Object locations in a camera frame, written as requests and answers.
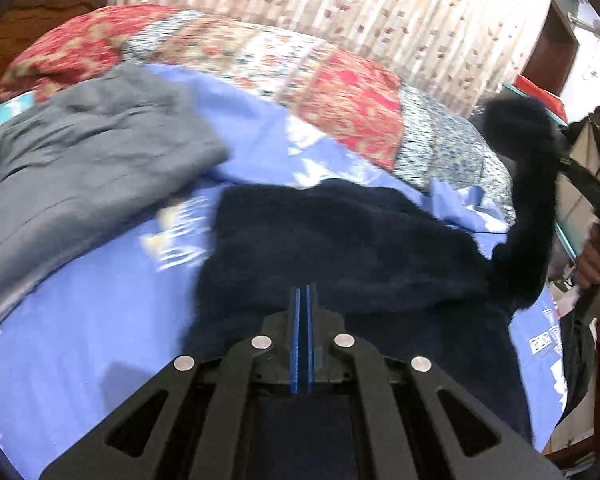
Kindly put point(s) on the patchwork floral quilt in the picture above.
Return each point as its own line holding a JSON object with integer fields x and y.
{"x": 350, "y": 95}

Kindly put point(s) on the beige patterned curtain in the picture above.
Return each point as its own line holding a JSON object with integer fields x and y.
{"x": 380, "y": 10}

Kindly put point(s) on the red box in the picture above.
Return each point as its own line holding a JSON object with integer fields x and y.
{"x": 542, "y": 92}

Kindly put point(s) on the blue printed bed sheet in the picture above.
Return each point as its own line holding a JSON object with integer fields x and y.
{"x": 105, "y": 340}

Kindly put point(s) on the carved wooden headboard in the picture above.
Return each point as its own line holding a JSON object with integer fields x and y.
{"x": 20, "y": 25}

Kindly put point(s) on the dark navy fuzzy sweater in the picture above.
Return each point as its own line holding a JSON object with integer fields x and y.
{"x": 355, "y": 250}

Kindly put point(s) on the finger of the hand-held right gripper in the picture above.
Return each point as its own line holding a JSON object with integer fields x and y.
{"x": 587, "y": 185}

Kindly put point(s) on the teal printed cloth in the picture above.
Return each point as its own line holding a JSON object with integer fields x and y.
{"x": 5, "y": 110}

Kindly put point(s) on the person's right hand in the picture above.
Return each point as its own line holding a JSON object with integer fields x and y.
{"x": 591, "y": 257}

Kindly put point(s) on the dark wooden cabinet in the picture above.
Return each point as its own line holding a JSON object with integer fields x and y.
{"x": 550, "y": 55}

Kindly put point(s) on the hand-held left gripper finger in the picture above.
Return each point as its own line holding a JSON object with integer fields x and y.
{"x": 307, "y": 340}
{"x": 295, "y": 340}

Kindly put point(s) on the grey garment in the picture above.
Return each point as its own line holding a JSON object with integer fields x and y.
{"x": 80, "y": 160}

